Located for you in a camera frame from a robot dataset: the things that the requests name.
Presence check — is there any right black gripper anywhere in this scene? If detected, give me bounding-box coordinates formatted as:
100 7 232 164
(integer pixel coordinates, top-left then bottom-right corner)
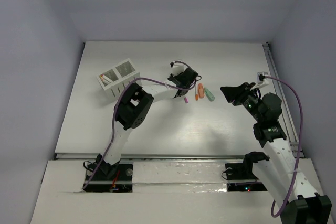
219 82 264 122

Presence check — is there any orange correction tape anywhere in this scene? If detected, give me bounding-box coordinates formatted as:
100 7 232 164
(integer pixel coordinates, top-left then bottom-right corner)
198 83 205 99

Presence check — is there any green correction tape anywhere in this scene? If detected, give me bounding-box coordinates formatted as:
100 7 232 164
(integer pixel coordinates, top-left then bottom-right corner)
204 87 215 102

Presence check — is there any white pen coral cap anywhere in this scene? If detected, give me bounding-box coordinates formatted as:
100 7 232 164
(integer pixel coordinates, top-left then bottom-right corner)
100 75 113 84

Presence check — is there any white pen orange cap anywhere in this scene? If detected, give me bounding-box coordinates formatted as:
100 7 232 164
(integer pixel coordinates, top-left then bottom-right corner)
194 84 199 101

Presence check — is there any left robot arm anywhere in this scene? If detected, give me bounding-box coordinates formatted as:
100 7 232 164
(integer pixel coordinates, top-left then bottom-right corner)
90 67 201 179

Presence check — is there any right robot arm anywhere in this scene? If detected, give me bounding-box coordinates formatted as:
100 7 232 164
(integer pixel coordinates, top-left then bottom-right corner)
220 82 332 223

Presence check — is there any white slotted pen holder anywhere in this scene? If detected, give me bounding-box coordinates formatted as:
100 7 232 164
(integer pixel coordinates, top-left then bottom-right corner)
97 58 140 102

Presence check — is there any white foam block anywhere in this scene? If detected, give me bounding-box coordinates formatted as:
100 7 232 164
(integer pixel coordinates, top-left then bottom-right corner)
132 161 227 194

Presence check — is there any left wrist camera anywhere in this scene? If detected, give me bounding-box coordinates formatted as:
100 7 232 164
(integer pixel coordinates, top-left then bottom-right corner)
170 59 185 76

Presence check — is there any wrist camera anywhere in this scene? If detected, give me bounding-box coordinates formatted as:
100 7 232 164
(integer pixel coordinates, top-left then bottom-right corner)
170 59 185 76
253 72 269 89

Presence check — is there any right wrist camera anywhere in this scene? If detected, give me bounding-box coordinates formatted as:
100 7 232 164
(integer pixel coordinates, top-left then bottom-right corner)
253 72 269 89

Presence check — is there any aluminium rail right side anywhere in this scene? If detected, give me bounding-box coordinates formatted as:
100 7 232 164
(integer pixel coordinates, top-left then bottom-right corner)
263 42 305 158

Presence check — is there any aluminium rail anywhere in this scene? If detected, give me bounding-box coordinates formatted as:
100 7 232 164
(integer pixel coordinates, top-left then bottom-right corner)
263 42 305 158
54 153 245 160

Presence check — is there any aluminium rail front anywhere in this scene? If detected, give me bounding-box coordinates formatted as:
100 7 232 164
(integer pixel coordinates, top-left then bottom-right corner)
54 153 245 160

